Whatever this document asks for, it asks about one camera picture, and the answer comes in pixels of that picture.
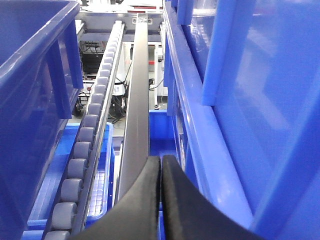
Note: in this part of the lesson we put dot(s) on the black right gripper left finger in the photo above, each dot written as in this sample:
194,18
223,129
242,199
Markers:
135,216

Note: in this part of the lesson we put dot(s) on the blue bin lower centre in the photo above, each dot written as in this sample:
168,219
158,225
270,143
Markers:
99,199

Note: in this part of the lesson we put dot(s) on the dark metal rail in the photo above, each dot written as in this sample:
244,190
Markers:
136,135

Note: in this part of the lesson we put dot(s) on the gray roller conveyor track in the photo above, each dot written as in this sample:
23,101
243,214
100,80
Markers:
87,135

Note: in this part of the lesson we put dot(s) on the blue bin stacked top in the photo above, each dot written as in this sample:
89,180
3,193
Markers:
244,94

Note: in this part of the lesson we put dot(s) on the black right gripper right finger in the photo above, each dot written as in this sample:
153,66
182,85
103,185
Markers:
188,215

